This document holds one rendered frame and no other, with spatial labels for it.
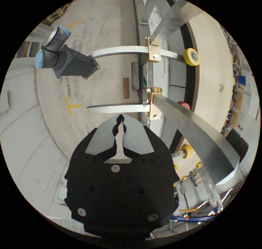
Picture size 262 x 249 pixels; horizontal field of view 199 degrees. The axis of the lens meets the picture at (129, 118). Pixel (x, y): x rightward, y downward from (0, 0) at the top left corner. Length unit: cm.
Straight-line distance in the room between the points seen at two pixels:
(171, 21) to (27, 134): 275
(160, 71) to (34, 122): 285
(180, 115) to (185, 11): 22
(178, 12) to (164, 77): 48
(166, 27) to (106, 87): 109
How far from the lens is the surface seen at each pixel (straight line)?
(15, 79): 274
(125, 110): 30
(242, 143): 15
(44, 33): 62
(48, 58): 70
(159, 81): 57
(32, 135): 269
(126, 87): 107
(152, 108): 31
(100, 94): 123
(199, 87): 40
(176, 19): 23
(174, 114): 17
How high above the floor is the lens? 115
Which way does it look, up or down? 62 degrees down
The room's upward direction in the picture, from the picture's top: 177 degrees clockwise
